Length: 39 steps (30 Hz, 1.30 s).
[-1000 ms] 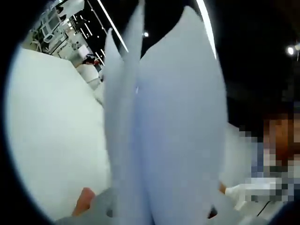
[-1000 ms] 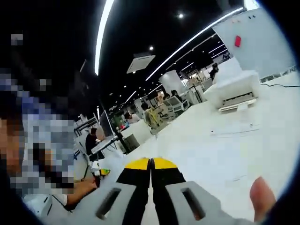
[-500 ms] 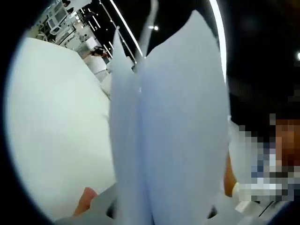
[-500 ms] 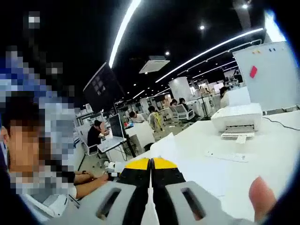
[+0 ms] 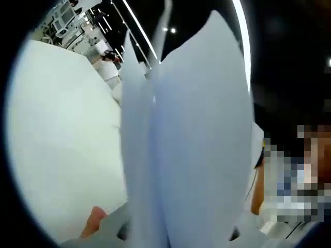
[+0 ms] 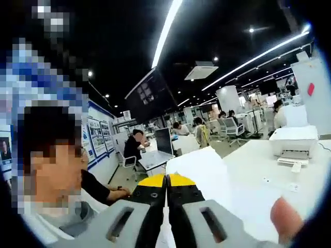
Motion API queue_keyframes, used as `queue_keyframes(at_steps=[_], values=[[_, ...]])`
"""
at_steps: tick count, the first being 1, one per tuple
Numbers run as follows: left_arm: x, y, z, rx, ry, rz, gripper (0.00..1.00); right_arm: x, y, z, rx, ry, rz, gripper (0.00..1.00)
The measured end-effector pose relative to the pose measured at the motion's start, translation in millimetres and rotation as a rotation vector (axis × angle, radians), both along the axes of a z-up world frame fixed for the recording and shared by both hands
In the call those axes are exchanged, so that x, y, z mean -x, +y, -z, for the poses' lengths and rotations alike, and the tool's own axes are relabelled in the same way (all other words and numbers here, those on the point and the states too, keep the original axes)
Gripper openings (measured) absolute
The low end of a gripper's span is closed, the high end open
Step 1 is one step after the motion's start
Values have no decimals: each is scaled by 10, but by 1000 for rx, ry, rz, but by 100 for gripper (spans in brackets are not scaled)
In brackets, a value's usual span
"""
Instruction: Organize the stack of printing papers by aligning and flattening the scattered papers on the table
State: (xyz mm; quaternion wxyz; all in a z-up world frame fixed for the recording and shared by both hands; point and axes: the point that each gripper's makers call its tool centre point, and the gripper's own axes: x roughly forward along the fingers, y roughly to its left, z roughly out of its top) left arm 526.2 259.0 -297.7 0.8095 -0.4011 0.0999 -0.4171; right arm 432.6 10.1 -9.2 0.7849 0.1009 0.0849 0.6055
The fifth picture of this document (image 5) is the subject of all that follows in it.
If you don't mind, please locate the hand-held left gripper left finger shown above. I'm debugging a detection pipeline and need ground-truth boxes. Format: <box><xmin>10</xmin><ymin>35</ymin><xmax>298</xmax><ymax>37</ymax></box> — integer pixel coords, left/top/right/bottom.
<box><xmin>61</xmin><ymin>203</ymin><xmax>133</xmax><ymax>248</ymax></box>

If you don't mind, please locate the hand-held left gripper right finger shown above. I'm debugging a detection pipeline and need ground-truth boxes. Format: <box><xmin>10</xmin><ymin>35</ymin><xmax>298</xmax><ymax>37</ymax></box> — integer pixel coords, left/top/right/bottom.
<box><xmin>228</xmin><ymin>216</ymin><xmax>287</xmax><ymax>248</ymax></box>

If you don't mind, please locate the stack of white printing papers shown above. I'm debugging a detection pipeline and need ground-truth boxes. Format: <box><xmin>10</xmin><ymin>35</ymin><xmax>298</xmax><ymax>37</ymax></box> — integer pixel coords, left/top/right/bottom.
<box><xmin>119</xmin><ymin>0</ymin><xmax>255</xmax><ymax>248</ymax></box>

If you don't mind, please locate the person's left hand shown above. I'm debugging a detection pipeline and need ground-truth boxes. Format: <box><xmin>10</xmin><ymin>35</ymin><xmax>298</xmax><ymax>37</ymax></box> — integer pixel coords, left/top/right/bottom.
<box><xmin>80</xmin><ymin>206</ymin><xmax>108</xmax><ymax>238</ymax></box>

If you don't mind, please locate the straight ceiling light strip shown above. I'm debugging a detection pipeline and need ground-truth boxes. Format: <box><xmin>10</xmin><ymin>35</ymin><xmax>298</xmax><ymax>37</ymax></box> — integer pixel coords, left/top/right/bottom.
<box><xmin>231</xmin><ymin>0</ymin><xmax>252</xmax><ymax>91</ymax></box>

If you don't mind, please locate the white printer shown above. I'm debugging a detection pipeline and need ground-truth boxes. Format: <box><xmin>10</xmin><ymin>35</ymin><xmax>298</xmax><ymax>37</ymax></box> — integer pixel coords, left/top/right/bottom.
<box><xmin>111</xmin><ymin>83</ymin><xmax>123</xmax><ymax>106</ymax></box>

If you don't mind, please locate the curved ceiling light strip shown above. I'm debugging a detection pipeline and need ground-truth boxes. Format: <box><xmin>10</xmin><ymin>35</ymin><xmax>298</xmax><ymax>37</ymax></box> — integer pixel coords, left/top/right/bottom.
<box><xmin>121</xmin><ymin>0</ymin><xmax>159</xmax><ymax>61</ymax></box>

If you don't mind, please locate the white office chair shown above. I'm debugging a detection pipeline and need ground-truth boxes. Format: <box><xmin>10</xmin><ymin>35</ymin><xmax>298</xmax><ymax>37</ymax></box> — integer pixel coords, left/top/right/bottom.
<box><xmin>51</xmin><ymin>5</ymin><xmax>79</xmax><ymax>40</ymax></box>

